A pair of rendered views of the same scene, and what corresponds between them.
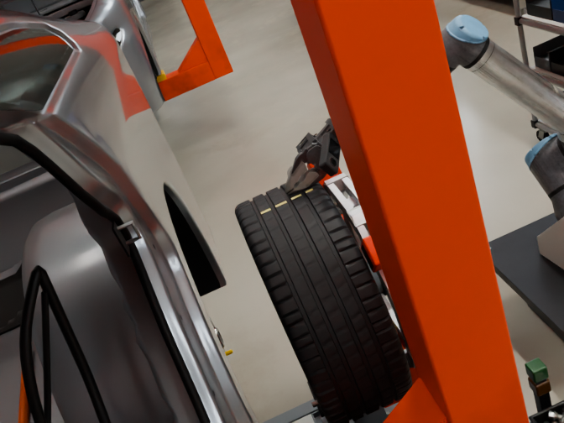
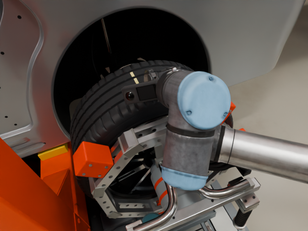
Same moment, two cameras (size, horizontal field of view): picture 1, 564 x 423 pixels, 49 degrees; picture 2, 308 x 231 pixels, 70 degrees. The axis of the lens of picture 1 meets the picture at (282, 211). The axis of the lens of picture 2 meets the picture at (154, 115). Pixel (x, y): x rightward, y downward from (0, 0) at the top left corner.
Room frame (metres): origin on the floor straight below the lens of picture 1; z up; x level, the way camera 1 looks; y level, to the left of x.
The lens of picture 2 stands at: (1.28, -0.59, 1.62)
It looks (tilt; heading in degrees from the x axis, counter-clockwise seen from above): 46 degrees down; 79
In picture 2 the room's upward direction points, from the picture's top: 9 degrees counter-clockwise
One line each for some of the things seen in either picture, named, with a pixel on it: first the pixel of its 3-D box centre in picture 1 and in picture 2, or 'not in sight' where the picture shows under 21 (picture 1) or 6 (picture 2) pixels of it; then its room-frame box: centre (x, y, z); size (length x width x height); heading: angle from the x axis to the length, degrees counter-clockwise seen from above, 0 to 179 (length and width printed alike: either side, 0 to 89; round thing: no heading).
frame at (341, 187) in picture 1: (374, 272); (167, 172); (1.38, -0.17, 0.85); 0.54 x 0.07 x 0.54; 3
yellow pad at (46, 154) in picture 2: not in sight; (52, 144); (0.87, 0.29, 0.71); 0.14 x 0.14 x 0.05; 3
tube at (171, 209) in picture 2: not in sight; (148, 188); (1.29, -0.30, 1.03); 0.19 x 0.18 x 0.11; 93
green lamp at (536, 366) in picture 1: (536, 370); not in sight; (1.04, -0.43, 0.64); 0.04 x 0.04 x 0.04; 3
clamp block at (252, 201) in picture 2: not in sight; (242, 194); (1.56, -0.37, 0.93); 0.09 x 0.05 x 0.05; 93
